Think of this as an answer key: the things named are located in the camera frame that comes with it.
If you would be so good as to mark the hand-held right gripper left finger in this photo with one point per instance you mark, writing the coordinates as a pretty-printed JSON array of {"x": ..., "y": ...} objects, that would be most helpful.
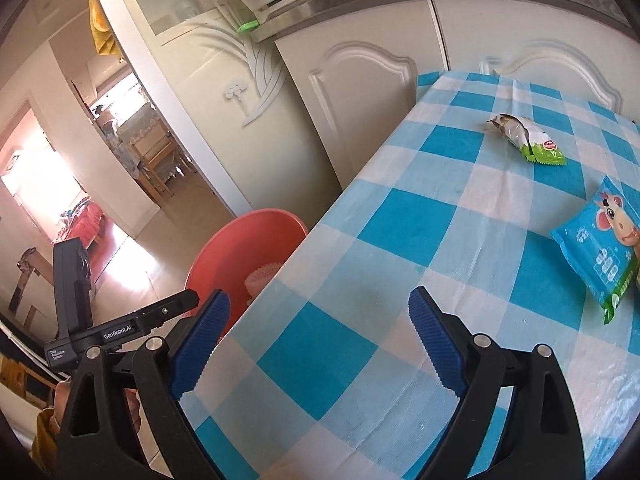
[{"x": 200, "y": 352}]

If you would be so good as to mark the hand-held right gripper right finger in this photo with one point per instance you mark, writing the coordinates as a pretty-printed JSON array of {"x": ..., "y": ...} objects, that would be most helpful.
[{"x": 440, "y": 347}]

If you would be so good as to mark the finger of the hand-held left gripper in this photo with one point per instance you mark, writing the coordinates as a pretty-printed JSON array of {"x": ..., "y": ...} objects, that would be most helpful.
[{"x": 172, "y": 307}]

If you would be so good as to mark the red plastic basin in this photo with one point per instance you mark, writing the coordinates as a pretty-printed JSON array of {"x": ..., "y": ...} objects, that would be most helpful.
[{"x": 225, "y": 255}]

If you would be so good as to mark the blue wet wipes packet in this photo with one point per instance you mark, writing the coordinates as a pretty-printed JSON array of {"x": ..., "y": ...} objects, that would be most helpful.
[{"x": 595, "y": 245}]

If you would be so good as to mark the green snack wrapper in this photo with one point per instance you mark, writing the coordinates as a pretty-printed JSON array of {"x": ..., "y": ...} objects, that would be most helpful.
[{"x": 530, "y": 142}]

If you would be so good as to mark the person's left hand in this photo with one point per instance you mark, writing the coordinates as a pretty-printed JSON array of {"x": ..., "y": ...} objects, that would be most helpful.
[{"x": 62, "y": 400}]

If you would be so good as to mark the red cloth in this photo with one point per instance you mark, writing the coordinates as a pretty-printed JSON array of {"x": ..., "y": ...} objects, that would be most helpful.
[{"x": 85, "y": 225}]

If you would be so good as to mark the blue checkered tablecloth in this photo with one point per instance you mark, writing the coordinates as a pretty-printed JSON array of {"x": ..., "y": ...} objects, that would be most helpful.
[{"x": 400, "y": 240}]

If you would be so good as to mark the wooden chair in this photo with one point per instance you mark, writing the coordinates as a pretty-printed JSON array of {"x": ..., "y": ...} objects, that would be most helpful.
[{"x": 160, "y": 165}]

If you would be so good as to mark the frosted glass sliding door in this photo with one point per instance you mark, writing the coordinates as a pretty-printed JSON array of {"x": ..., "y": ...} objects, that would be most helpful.
[{"x": 200, "y": 60}]

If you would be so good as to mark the white narrow cabinet door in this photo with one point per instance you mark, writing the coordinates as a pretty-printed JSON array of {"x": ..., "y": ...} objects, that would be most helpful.
[{"x": 360, "y": 100}]

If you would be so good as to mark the yellow hanging cloth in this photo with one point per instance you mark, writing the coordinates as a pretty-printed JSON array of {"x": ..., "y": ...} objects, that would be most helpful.
[{"x": 102, "y": 25}]

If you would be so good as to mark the green plastic clip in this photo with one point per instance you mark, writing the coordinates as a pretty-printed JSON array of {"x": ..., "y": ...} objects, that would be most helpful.
[{"x": 247, "y": 26}]

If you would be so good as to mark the white arched cabinet door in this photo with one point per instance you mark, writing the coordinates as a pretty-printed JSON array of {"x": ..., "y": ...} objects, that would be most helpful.
[{"x": 540, "y": 40}]

